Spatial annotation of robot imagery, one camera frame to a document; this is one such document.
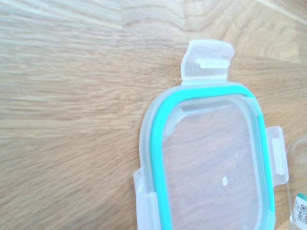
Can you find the clear glass food container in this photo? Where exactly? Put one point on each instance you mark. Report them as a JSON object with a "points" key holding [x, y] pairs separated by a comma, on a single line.
{"points": [[299, 167]]}

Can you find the clear lid with teal seal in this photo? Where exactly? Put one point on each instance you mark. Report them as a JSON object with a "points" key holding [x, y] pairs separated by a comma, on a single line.
{"points": [[216, 155]]}

